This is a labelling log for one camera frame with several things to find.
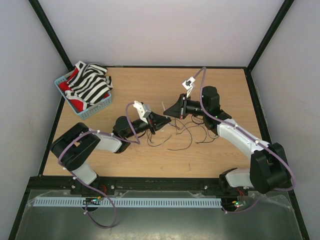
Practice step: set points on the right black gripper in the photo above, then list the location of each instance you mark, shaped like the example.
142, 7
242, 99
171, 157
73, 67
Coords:
179, 110

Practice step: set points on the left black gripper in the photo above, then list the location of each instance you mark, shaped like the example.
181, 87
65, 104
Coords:
157, 121

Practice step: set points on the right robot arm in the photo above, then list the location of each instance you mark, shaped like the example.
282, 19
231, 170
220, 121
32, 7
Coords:
267, 169

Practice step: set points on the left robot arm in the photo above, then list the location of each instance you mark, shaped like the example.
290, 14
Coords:
74, 147

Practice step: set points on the zebra striped cloth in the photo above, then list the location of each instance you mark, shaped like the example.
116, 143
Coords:
91, 83

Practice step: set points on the red cloth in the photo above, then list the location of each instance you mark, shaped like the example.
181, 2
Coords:
77, 102

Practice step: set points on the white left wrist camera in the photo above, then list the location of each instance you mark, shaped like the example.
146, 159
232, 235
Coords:
143, 110

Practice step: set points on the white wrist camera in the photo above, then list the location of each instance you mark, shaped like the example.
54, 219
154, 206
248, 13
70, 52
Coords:
189, 85
143, 110

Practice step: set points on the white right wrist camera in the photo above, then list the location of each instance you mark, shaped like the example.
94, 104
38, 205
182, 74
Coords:
189, 85

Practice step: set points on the light blue slotted cable duct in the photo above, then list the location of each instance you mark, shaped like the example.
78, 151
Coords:
210, 203

